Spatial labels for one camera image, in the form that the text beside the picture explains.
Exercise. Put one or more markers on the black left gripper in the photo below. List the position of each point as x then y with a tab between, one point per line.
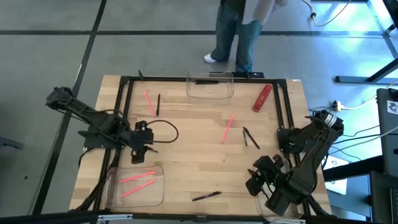
140	138

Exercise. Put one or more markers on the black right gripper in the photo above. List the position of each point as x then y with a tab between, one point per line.
267	174

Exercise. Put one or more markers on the pink pencil orange eraser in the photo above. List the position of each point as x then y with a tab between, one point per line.
227	129
149	104
137	188
136	176

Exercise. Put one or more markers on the black pen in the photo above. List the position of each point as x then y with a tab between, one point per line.
206	196
206	82
252	138
158	105

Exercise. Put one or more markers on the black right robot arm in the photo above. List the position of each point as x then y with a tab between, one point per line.
311	155

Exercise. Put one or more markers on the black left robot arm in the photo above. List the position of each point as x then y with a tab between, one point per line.
102	124

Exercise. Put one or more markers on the green crayon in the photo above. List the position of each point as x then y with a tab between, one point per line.
245	138

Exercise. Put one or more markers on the red rectangular case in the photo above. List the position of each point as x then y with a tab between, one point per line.
262	98

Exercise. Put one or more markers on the white sheet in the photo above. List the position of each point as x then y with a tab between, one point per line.
337	186

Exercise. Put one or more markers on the black mounting bar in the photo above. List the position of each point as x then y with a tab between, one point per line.
256	75

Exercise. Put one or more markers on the black floor beam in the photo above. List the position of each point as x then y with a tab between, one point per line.
354	169

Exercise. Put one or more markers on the white power strip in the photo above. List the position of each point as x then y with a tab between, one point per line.
337	106

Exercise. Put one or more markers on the black overhead rig beam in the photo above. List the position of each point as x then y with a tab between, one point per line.
46	217

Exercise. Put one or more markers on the person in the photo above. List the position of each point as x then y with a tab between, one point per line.
245	37

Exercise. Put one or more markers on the dark grey case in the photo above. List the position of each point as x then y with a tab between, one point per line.
382	202

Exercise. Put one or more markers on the grey case with sticker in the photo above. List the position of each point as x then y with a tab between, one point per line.
387	140

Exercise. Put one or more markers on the black stand foot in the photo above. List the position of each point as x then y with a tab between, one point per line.
357	79

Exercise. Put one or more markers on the grey floor object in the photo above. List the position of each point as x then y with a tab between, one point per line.
9	143

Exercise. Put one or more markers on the black frame clamp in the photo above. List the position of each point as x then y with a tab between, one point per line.
247	74
140	74

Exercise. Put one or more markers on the silver aluminium extrusion post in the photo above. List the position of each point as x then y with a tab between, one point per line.
115	217

